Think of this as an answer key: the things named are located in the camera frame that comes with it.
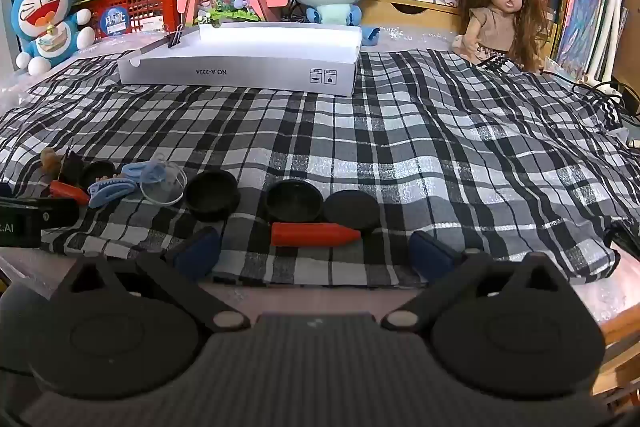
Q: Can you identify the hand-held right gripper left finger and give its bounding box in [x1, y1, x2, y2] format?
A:
[52, 226, 253, 333]

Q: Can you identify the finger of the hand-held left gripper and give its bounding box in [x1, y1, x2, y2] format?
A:
[0, 196, 79, 229]

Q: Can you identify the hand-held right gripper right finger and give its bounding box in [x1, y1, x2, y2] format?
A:
[381, 229, 591, 333]

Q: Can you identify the red toy bottle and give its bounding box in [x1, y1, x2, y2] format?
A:
[49, 180, 91, 207]

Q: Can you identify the blue hair clip with bears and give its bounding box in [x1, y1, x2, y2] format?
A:
[87, 174, 139, 209]

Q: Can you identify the long orange crayon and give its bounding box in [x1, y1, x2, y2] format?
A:
[270, 222, 362, 248]

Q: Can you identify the white shallow tray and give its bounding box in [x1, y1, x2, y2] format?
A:
[117, 23, 362, 98]

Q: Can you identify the black round container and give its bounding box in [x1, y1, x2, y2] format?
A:
[183, 169, 241, 223]

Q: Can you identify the clear plastic lid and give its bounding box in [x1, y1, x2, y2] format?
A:
[139, 154, 189, 207]

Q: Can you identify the plain blue hair clip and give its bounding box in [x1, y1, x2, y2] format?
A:
[120, 162, 156, 183]

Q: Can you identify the black white plaid cloth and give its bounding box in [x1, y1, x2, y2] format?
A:
[0, 48, 640, 289]

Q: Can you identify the blue robot cat plush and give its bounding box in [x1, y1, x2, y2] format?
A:
[11, 0, 96, 76]

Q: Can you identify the black binder clip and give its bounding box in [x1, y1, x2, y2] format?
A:
[162, 24, 187, 50]

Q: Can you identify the red plastic crate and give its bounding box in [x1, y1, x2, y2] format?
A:
[75, 0, 182, 40]

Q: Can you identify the wooden drawer box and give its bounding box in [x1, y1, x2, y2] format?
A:
[361, 0, 464, 28]

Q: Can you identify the long-haired baby doll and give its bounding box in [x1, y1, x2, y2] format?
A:
[452, 0, 554, 76]

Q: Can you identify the row of leaning thin books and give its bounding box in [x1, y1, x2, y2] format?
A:
[552, 0, 630, 78]

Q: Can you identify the brown cardboard box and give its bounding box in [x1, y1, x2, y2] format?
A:
[612, 0, 640, 98]

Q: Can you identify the black cable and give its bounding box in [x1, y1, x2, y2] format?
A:
[542, 69, 640, 144]

